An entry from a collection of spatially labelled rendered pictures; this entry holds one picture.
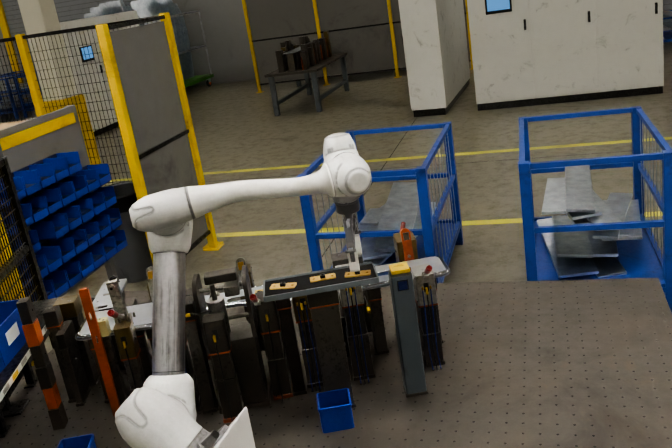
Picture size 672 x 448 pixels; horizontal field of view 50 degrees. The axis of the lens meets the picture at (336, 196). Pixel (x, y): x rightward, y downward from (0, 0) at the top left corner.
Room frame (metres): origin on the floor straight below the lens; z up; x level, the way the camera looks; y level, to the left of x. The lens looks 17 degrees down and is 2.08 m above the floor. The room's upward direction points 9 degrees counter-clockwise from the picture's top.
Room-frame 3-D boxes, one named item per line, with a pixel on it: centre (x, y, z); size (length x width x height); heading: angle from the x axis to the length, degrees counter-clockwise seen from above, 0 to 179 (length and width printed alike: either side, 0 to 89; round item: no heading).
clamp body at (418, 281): (2.31, -0.26, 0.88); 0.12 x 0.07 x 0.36; 3
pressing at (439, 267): (2.47, 0.32, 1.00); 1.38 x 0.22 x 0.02; 93
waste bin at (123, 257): (5.54, 1.69, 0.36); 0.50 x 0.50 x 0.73
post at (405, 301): (2.15, -0.17, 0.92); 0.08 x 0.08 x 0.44; 3
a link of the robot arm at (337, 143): (2.13, -0.03, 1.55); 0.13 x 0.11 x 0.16; 9
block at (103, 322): (2.32, 0.88, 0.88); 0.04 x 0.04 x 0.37; 3
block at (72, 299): (2.56, 1.08, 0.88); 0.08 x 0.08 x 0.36; 3
